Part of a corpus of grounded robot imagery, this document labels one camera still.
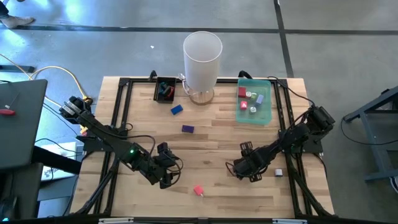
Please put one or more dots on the small blue box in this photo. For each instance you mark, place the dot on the small blue box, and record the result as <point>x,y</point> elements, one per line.
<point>177,109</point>

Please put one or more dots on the white bracket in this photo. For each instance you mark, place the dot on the white bracket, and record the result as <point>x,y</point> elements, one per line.
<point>289,221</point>
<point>115,220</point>

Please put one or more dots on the blue-grey metal cart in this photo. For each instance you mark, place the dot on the blue-grey metal cart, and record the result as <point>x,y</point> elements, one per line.
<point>382,178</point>

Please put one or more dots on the green and white wall charger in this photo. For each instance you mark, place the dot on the green and white wall charger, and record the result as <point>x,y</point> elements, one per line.
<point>254,96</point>
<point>252,109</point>

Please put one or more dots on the white cylinder table lamp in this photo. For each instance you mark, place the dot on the white cylinder table lamp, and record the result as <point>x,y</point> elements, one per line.
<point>202,62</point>

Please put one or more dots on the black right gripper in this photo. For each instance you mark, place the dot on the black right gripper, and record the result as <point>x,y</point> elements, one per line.
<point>250,165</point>

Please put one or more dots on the white printed box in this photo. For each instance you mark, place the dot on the white printed box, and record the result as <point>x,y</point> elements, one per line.
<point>62,149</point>

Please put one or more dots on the black plastic slotted basket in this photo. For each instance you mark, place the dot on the black plastic slotted basket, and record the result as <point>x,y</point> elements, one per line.
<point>158,99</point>

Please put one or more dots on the teal translucent plastic tray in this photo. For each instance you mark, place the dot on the teal translucent plastic tray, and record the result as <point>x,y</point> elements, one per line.
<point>264,118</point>

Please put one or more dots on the black flat bar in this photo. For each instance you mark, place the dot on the black flat bar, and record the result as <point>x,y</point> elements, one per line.
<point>17,68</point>

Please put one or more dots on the black aluminium table frame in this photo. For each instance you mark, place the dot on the black aluminium table frame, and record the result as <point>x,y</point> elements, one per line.
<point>125,82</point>

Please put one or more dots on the lavender and white wall charger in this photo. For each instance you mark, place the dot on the lavender and white wall charger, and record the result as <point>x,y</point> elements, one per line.
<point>278,172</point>

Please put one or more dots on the person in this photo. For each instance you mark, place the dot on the person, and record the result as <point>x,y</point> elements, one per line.
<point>17,21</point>

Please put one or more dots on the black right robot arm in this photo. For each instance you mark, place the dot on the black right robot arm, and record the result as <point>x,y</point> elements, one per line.
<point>295,135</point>

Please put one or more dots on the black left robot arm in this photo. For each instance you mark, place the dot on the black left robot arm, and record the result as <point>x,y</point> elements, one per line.
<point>109,140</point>

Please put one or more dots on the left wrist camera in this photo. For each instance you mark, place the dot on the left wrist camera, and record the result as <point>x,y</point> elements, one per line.
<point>163,149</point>

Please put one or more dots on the dark grey desk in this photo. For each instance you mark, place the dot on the dark grey desk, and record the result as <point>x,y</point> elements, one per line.
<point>21,124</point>

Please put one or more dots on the purple and white wall charger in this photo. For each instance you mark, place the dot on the purple and white wall charger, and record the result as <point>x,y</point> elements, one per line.
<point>248,94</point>

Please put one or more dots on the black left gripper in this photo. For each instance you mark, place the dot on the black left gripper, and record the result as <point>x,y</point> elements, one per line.
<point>164,169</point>

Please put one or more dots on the small purple box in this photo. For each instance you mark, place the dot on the small purple box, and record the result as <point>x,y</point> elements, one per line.
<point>187,128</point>

